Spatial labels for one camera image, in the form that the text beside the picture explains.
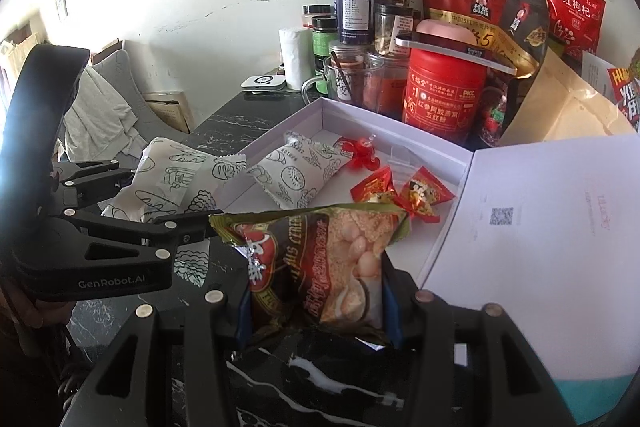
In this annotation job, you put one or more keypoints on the teal printed sheet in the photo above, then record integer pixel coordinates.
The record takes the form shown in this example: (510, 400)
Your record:
(590, 399)

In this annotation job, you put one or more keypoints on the smartphone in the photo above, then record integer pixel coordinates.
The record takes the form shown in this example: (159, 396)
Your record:
(495, 62)

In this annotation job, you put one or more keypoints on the person's left hand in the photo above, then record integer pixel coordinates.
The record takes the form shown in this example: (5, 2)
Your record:
(30, 314)

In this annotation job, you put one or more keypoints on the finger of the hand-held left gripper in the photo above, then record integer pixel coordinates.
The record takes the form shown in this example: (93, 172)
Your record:
(190, 232)
(100, 182)

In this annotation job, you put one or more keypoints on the orange jar with white label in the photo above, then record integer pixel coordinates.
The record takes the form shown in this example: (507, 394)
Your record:
(345, 77)

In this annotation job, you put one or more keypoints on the dark red berry bag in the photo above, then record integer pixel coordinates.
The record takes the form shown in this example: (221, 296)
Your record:
(495, 112)

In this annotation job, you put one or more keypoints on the black lid jar yellow contents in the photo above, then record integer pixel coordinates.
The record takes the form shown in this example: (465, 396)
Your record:
(395, 27)

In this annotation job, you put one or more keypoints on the white router device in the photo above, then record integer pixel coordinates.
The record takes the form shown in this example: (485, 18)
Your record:
(262, 82)

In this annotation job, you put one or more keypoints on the white paper towel roll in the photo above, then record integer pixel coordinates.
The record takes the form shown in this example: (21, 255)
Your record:
(295, 57)

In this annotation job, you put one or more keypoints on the green peanut snack packet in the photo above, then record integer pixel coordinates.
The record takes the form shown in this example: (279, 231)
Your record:
(325, 277)

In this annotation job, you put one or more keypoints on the grey leaf print lounge chair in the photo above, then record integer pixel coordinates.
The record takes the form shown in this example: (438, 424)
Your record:
(117, 72)

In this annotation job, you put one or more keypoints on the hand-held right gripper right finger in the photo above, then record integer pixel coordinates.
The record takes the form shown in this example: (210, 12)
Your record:
(392, 312)

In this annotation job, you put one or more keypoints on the white paper sheet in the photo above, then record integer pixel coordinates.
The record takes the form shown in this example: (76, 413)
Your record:
(595, 67)

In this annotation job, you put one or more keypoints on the kraft paper envelope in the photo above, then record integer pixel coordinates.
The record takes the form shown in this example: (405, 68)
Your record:
(560, 107)

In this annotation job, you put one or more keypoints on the white gift box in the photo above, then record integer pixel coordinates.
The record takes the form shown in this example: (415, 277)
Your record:
(525, 232)

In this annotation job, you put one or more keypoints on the blue label plastic jar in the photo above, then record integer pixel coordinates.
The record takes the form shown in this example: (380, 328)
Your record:
(356, 7)

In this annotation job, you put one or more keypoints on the red goji berry bag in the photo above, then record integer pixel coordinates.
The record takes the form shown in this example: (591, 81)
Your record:
(572, 9)

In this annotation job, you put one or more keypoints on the black oat bag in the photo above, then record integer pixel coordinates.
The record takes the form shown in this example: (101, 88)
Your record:
(527, 22)

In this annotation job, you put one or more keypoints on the red yellow snack bag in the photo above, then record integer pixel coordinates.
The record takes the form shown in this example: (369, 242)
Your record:
(625, 99)

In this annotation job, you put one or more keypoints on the pink contents jar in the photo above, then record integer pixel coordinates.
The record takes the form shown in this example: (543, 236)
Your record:
(315, 12)

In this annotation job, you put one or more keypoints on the beige vent panel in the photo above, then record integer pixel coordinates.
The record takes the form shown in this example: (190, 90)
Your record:
(167, 109)

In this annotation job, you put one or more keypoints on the red toy fan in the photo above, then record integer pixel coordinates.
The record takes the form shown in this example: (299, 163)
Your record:
(362, 154)

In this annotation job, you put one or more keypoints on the pink bowl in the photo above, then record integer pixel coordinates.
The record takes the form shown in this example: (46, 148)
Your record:
(445, 32)

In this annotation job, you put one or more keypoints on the cardboard piece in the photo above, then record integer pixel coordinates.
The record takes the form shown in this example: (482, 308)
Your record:
(107, 52)

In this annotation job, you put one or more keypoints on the green label jar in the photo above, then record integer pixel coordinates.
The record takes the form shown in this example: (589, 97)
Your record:
(324, 38)

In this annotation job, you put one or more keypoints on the red tin can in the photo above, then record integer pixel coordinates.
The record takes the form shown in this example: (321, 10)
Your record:
(442, 94)

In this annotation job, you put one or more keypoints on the glass mug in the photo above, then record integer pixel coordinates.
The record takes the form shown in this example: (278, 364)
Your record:
(372, 72)

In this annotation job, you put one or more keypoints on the clear plastic bag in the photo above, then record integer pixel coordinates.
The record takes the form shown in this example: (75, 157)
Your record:
(406, 157)

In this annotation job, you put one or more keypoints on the grey garment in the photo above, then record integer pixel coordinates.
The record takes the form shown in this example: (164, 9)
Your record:
(95, 117)

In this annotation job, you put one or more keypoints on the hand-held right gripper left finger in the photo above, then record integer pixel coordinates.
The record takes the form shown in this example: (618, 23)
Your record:
(220, 322)

